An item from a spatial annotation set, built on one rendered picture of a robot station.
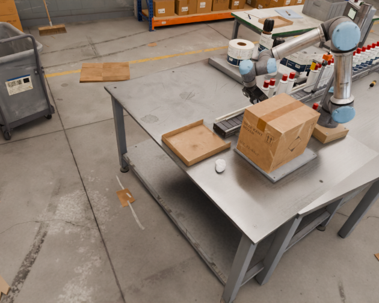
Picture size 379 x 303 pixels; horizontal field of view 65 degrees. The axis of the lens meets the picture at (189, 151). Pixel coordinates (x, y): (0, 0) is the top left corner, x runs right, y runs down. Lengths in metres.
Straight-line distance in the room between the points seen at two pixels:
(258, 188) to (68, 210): 1.54
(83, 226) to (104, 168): 0.61
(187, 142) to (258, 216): 0.59
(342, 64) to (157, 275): 1.66
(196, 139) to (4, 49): 2.56
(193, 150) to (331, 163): 0.78
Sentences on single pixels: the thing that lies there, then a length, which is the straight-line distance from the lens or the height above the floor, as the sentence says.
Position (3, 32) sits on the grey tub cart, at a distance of 3.70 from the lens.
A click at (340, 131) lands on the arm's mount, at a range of 2.02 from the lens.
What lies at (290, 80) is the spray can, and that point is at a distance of 2.06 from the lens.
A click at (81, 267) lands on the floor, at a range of 2.23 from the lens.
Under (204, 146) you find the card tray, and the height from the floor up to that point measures 0.83.
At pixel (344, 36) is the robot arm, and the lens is 1.64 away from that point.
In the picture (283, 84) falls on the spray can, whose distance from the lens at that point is 2.02.
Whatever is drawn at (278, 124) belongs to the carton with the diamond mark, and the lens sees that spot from 1.46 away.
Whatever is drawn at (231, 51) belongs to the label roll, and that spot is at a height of 0.99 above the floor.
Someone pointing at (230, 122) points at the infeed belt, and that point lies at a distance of 1.81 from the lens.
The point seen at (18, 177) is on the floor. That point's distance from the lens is 2.90.
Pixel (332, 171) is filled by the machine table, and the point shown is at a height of 0.83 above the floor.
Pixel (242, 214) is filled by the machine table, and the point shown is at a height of 0.83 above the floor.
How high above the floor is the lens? 1.93
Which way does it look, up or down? 42 degrees down
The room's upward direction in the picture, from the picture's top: 5 degrees clockwise
